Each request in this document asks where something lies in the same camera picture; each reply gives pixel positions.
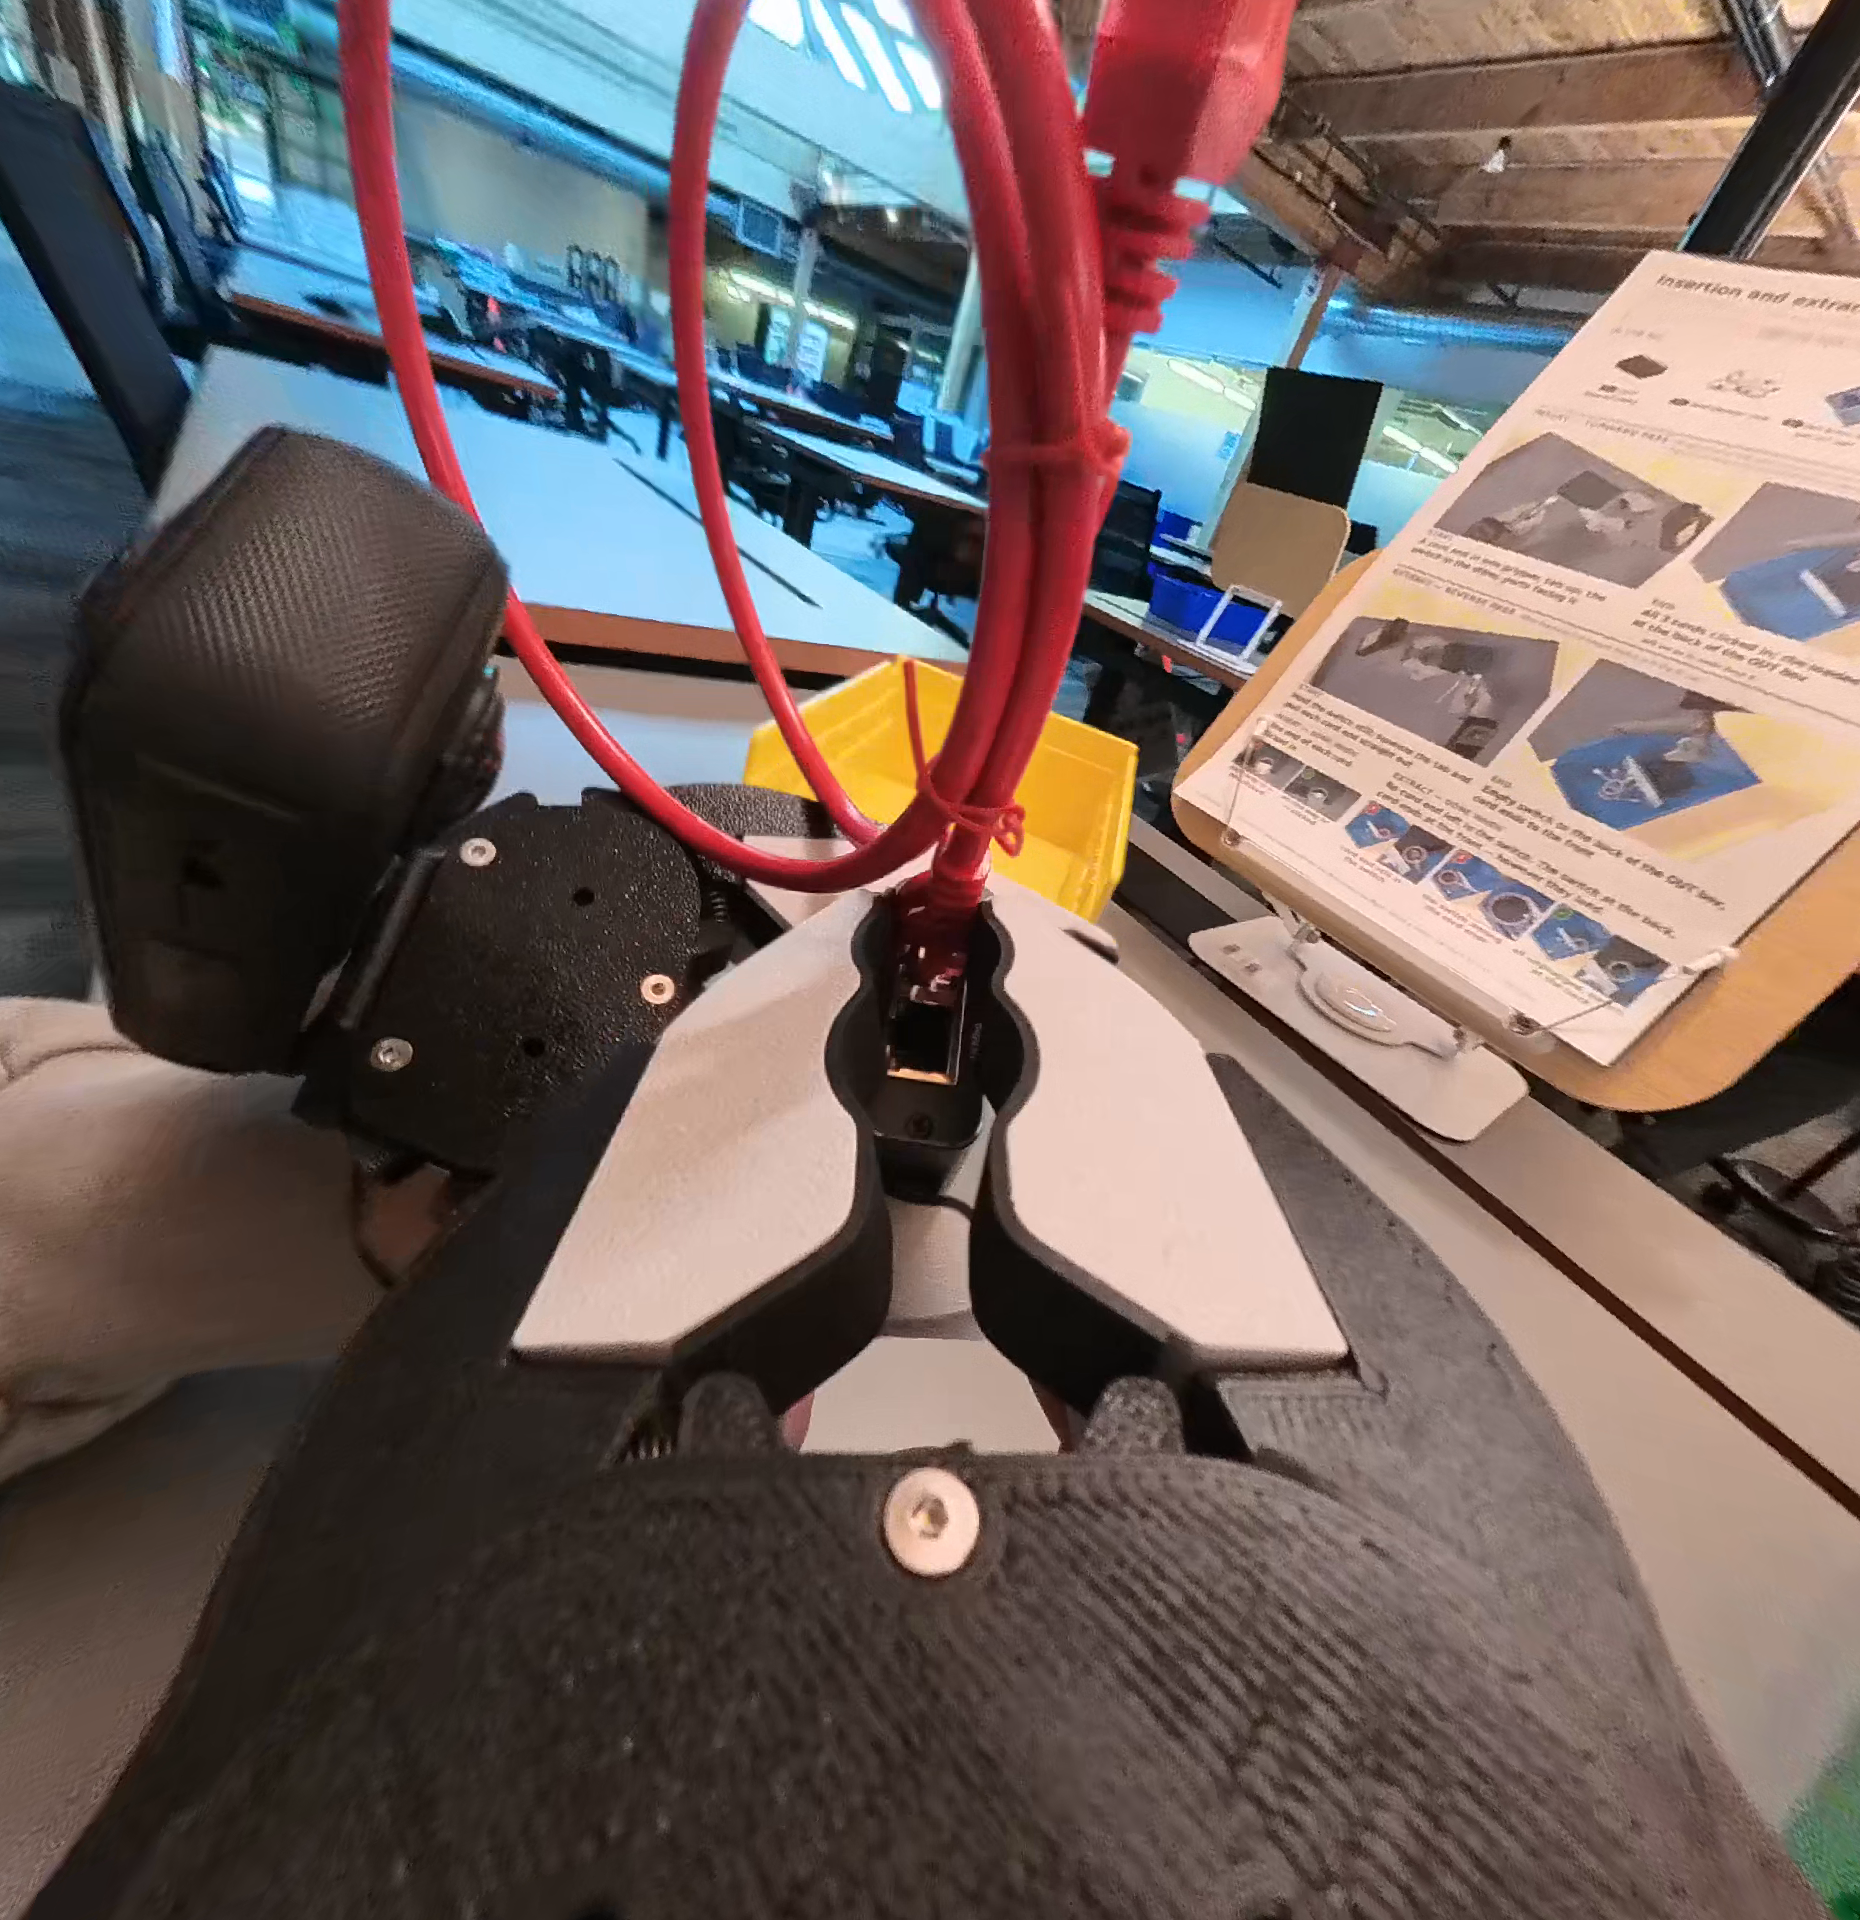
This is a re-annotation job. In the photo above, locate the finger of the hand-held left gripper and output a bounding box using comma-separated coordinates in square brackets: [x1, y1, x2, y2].
[735, 832, 1123, 964]

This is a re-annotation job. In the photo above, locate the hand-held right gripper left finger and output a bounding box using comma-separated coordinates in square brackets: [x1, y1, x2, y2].
[514, 884, 893, 1409]

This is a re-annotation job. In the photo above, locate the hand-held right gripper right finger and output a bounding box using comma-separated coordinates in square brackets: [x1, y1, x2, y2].
[966, 884, 1351, 1415]

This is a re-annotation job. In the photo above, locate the black ethernet splitter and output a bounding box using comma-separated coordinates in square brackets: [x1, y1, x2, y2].
[856, 901, 1007, 1187]

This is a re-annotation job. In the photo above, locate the red ethernet cable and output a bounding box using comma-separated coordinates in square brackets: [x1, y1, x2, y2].
[337, 0, 1302, 925]

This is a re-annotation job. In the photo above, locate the yellow plastic bin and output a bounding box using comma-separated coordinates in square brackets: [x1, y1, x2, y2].
[742, 659, 1139, 921]

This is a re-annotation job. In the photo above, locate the white board stand base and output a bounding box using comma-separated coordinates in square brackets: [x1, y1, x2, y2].
[1187, 901, 1532, 1142]

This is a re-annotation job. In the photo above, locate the white wood-edged table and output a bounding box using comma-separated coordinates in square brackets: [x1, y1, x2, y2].
[195, 345, 963, 679]

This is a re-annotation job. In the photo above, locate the blue plastic bin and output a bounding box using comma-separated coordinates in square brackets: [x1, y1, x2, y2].
[1148, 567, 1297, 665]

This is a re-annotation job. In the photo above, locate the small wooden board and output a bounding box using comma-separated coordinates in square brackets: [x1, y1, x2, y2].
[1211, 482, 1357, 620]

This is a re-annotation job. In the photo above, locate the wooden display board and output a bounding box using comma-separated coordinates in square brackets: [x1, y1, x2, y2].
[1171, 546, 1860, 1115]

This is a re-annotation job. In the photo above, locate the black screen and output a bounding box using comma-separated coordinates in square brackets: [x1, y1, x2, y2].
[1246, 367, 1384, 512]

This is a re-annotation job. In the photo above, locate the office chair base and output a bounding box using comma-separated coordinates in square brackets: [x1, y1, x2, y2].
[1695, 1102, 1860, 1329]

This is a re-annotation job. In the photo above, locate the printed instruction sheet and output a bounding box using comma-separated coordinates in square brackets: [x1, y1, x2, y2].
[1174, 247, 1860, 1067]

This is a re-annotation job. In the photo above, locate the large dark screen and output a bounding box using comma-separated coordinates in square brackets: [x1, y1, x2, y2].
[0, 66, 197, 489]

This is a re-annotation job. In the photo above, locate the black pole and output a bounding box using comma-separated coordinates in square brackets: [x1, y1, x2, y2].
[1681, 0, 1860, 262]

